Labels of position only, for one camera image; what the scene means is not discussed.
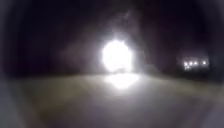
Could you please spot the vehicle with bright headlights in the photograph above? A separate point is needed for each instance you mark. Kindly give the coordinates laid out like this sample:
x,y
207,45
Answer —
x,y
117,56

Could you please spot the grey asphalt path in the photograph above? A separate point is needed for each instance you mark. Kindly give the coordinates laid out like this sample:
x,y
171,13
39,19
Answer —
x,y
123,106

